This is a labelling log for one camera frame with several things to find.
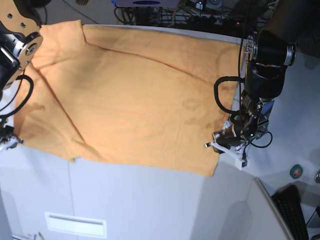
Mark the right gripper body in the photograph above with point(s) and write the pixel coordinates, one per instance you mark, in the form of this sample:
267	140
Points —
6	133

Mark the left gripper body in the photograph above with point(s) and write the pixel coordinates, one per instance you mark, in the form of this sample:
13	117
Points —
230	135

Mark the orange yellow t-shirt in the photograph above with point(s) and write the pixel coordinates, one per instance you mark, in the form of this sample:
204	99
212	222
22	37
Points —
126	96

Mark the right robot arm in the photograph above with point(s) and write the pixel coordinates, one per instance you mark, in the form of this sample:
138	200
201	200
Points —
20	38

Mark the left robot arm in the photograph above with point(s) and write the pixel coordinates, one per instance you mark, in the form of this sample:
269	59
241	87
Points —
269	53

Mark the green tape roll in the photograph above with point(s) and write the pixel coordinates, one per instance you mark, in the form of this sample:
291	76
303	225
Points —
296	171

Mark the black keyboard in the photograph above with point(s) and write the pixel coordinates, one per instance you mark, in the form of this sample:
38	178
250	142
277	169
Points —
288	203

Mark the beige board panel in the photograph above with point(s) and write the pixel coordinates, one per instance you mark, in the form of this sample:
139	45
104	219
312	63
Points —
268	223

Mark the silver metal knob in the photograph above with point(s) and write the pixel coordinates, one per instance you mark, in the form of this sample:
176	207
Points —
317	177

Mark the white rectangular tray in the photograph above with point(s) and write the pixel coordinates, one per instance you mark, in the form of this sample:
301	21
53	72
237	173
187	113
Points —
73	225

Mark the pencil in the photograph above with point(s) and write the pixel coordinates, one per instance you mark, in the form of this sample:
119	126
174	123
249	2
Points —
41	236

